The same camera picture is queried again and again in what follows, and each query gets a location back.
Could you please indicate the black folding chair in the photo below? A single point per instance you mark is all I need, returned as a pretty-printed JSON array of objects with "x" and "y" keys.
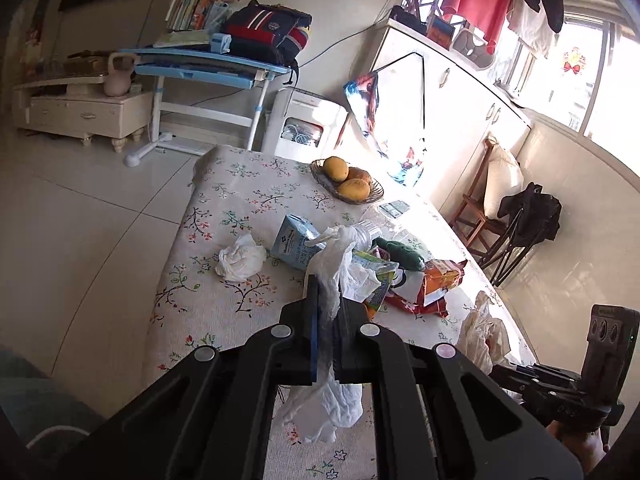
[{"x": 535, "y": 210}]

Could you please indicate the dark red blue backpack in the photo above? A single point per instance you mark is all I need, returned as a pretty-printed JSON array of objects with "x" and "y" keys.
[{"x": 265, "y": 30}]

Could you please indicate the translucent plastic bag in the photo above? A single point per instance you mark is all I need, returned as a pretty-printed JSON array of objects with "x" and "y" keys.
[{"x": 480, "y": 335}]

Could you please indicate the green knit toy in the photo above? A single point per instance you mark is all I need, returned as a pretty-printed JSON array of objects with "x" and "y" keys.
[{"x": 407, "y": 255}]

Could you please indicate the brown tray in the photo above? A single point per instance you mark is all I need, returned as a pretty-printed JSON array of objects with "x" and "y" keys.
[{"x": 85, "y": 64}]

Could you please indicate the white TV cabinet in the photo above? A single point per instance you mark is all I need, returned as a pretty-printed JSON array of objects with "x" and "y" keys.
[{"x": 80, "y": 112}]

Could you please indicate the brown spotted mango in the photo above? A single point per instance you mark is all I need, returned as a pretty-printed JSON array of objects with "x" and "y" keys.
[{"x": 361, "y": 175}]

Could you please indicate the white cabinet row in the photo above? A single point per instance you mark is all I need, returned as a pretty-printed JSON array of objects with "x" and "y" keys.
[{"x": 460, "y": 110}]

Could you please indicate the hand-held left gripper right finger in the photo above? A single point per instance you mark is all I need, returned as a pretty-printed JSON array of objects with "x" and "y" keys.
[{"x": 350, "y": 355}]

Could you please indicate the white red printed wrapper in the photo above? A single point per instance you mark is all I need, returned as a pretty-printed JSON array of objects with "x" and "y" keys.
[{"x": 407, "y": 287}]

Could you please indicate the wooden chair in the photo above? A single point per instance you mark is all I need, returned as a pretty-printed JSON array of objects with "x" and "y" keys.
[{"x": 472, "y": 210}]

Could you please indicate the white hanging garment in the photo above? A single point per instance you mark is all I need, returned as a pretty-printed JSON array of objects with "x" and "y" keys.
[{"x": 530, "y": 25}]

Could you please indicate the blue study desk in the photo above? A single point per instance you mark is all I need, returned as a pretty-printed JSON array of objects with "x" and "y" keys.
[{"x": 200, "y": 62}]

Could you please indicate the white plastic bag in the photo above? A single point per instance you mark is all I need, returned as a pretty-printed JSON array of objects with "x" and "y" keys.
[{"x": 330, "y": 270}]

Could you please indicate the wicker fruit basket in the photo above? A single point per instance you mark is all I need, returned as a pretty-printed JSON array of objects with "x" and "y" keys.
[{"x": 318, "y": 172}]

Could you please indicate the white tissue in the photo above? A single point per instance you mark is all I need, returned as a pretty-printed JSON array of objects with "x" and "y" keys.
[{"x": 240, "y": 260}]

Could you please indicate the blue milk carton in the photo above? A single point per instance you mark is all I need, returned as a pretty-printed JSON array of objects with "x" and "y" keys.
[{"x": 292, "y": 245}]

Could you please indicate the colourful printed cloth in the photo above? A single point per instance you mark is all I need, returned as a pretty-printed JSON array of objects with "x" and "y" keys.
[{"x": 367, "y": 105}]

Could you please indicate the floral tablecloth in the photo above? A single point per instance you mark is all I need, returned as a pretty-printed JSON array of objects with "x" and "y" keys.
[{"x": 225, "y": 305}]

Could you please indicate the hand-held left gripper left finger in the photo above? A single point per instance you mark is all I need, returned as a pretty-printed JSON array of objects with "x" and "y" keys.
[{"x": 314, "y": 330}]

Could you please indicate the orange snack bag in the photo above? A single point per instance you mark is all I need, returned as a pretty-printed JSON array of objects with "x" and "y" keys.
[{"x": 442, "y": 277}]

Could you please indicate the red yellow window decoration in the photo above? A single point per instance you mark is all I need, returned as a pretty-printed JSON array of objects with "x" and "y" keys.
[{"x": 574, "y": 62}]

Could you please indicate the white floor appliance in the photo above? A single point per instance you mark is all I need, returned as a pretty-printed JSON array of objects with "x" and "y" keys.
[{"x": 305, "y": 110}]

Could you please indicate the green yellow drink carton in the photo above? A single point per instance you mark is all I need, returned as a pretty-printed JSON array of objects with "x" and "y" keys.
[{"x": 375, "y": 265}]

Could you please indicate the orange box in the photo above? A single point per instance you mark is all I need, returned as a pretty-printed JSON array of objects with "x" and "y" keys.
[{"x": 441, "y": 30}]

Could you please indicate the pale green booklet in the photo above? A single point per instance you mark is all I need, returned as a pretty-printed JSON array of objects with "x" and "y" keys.
[{"x": 180, "y": 39}]

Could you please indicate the red hanging garment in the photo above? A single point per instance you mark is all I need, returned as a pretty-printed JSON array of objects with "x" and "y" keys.
[{"x": 480, "y": 0}]

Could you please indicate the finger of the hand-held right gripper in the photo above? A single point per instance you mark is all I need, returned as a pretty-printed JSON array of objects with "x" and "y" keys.
[{"x": 520, "y": 377}]

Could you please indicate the pink kettlebell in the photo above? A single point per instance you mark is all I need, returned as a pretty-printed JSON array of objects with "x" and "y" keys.
[{"x": 117, "y": 82}]

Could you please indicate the person's right hand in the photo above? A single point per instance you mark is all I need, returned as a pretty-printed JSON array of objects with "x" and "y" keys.
[{"x": 580, "y": 445}]

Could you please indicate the black bag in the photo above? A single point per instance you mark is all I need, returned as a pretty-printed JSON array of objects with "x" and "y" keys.
[{"x": 407, "y": 19}]

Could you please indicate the white pillow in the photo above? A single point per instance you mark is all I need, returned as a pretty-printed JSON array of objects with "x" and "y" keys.
[{"x": 502, "y": 180}]

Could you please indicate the clear plastic bottle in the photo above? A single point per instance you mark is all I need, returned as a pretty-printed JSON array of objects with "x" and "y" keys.
[{"x": 392, "y": 208}]

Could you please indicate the wall poster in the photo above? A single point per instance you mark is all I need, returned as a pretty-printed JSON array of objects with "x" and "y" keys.
[{"x": 32, "y": 45}]

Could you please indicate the grey white tray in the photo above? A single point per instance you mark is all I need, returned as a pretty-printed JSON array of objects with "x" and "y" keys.
[{"x": 472, "y": 47}]

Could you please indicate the row of books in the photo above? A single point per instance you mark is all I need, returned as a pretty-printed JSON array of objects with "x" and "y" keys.
[{"x": 187, "y": 7}]

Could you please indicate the yellow mango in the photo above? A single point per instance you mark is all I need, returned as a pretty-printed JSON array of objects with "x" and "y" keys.
[
  {"x": 336, "y": 168},
  {"x": 354, "y": 189}
]

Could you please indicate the pale blue rounded object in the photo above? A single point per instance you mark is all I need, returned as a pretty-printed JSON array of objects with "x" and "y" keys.
[{"x": 35, "y": 395}]

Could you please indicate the blue pencil sharpener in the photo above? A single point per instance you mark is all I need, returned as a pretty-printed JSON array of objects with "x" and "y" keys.
[{"x": 220, "y": 44}]

